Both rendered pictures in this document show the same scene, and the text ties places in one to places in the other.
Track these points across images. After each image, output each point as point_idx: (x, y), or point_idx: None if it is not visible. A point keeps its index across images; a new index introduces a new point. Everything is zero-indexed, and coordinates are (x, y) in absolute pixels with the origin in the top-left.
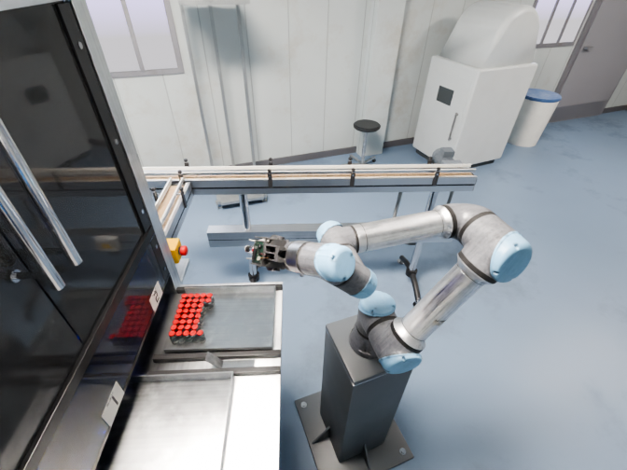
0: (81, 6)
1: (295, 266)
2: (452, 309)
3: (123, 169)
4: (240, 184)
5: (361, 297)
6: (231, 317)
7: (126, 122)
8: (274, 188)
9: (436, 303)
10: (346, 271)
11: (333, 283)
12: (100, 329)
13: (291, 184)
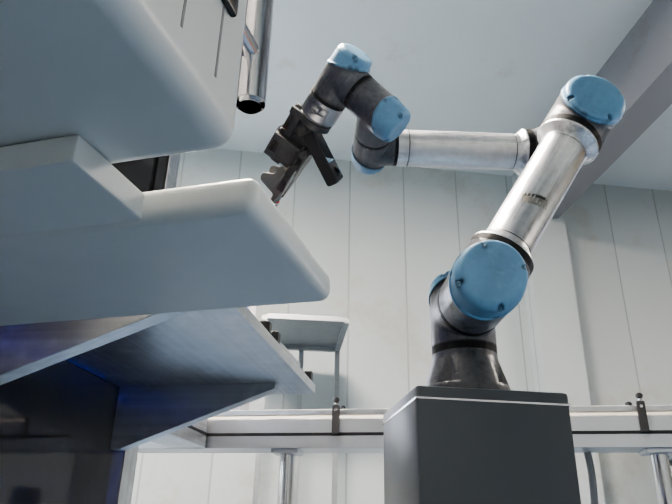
0: None
1: (310, 94)
2: (545, 173)
3: (160, 165)
4: (285, 426)
5: (387, 116)
6: None
7: (179, 154)
8: (342, 436)
9: (519, 178)
10: (358, 55)
11: (347, 81)
12: None
13: (371, 427)
